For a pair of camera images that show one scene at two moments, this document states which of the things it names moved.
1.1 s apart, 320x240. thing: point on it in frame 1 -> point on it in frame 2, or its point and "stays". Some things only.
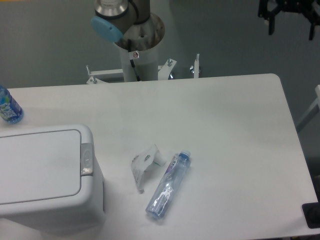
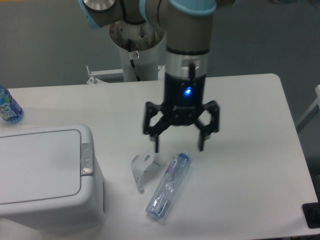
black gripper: [307, 7] -> [183, 98]
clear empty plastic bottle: [164, 193] stays
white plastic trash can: [51, 182] stays
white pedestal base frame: [163, 71] stays
